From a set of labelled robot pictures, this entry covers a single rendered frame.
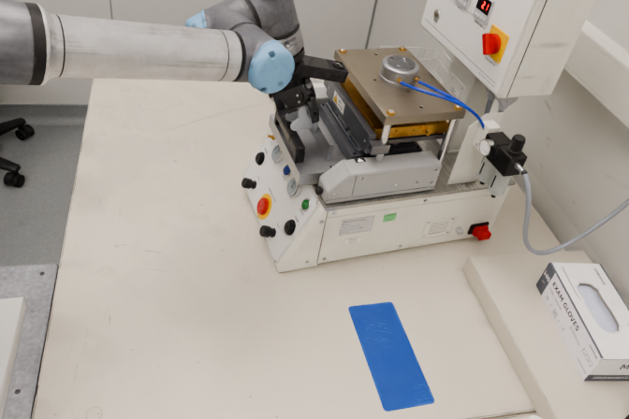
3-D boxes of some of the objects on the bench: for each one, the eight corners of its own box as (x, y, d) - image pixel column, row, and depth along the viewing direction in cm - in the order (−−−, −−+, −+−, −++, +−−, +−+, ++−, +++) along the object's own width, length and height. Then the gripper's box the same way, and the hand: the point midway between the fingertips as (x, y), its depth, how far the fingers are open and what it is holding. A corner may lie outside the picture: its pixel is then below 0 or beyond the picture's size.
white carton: (585, 285, 123) (601, 263, 118) (641, 381, 105) (662, 359, 100) (534, 284, 121) (548, 261, 116) (582, 382, 103) (601, 359, 99)
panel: (241, 178, 141) (278, 120, 133) (275, 266, 120) (321, 203, 112) (235, 176, 140) (271, 117, 132) (268, 265, 119) (313, 201, 111)
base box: (422, 154, 161) (439, 103, 150) (494, 248, 134) (521, 194, 124) (240, 174, 143) (243, 118, 132) (283, 286, 116) (292, 227, 106)
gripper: (253, 48, 107) (279, 131, 122) (266, 71, 100) (291, 155, 115) (295, 32, 107) (315, 117, 123) (310, 54, 101) (329, 140, 116)
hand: (315, 126), depth 118 cm, fingers closed, pressing on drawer
